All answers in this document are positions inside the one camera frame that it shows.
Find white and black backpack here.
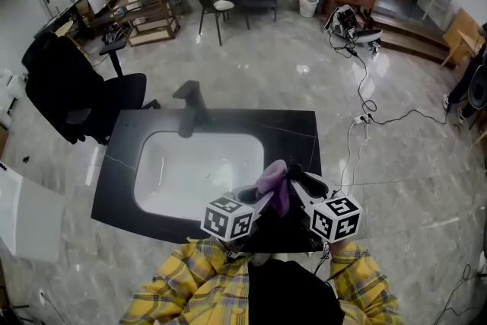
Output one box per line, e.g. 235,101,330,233
323,4,384,50

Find round wooden table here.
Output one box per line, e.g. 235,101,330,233
55,19,75,37

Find white wastebasket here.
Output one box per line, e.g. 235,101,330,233
298,0,320,19

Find brown cardboard box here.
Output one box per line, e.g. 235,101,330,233
0,123,9,161

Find black desk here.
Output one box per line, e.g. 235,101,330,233
33,0,96,41

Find white sink basin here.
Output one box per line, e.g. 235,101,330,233
132,131,266,221

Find person's left forearm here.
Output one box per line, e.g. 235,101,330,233
118,237,252,325

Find black sink faucet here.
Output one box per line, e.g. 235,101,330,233
172,79,214,139

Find light wooden desk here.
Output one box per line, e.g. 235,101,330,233
439,7,486,69

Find wooden platform steps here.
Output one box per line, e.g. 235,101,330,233
371,0,457,68

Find person's torso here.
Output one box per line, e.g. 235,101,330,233
243,253,345,325

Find person's right forearm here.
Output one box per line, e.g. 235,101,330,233
323,241,406,325

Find purple cloth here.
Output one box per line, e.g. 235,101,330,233
255,158,291,218

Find dark wooden sink cabinet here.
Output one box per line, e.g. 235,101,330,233
91,108,326,255

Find white toilet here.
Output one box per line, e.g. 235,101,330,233
0,68,27,115

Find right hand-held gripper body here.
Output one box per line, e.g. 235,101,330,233
302,190,363,244

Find wooden shelf rack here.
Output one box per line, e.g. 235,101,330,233
106,0,182,47

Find black office chair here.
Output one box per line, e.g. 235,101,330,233
21,30,161,145

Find black floor cable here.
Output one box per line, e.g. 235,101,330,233
329,32,450,126

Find white freestanding washbasin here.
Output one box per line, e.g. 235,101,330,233
0,159,66,264

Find black equipment bag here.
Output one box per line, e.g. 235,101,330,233
101,24,126,45

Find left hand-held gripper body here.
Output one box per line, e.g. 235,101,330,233
200,195,263,254

